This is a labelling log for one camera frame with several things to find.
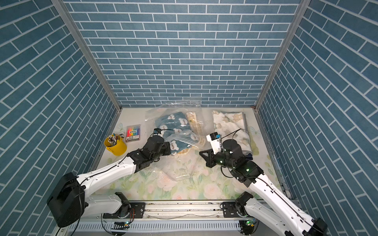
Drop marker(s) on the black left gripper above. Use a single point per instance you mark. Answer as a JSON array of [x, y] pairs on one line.
[[166, 145]]

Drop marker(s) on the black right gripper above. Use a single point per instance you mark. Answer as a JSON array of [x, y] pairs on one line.
[[208, 159]]

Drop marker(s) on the teal happy bear blanket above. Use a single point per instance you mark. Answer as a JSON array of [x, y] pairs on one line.
[[172, 125]]

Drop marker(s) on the clear plastic vacuum bag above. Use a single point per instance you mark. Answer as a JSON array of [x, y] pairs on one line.
[[177, 168]]

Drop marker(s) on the white bear print blanket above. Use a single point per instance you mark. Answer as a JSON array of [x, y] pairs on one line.
[[232, 126]]

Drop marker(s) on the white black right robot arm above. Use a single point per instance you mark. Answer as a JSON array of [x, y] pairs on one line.
[[265, 191]]

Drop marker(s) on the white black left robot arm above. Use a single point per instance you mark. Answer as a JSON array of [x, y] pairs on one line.
[[71, 198]]

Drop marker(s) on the orange checked blanket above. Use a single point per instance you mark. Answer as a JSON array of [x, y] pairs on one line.
[[193, 138]]

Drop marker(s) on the highlighter pen pack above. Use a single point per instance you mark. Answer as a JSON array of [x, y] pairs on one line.
[[133, 133]]

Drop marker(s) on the yellow pen cup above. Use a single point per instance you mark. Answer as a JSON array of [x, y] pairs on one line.
[[118, 149]]

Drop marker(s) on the pencils bundle in cup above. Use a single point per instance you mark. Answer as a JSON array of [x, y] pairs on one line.
[[113, 140]]

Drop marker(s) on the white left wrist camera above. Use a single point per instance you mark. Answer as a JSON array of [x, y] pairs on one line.
[[157, 132]]

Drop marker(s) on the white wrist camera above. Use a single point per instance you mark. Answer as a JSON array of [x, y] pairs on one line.
[[215, 140], [157, 132]]

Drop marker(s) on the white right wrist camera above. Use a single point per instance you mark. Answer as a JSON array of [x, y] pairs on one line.
[[215, 140]]

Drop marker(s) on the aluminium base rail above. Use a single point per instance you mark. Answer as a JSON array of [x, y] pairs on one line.
[[167, 217]]

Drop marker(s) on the aluminium corner post right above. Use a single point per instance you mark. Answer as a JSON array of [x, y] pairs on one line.
[[283, 49]]

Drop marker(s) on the aluminium corner post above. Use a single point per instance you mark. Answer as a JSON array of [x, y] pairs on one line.
[[76, 34], [283, 49]]

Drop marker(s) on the aluminium corner post left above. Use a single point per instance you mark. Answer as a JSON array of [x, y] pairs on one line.
[[76, 34]]

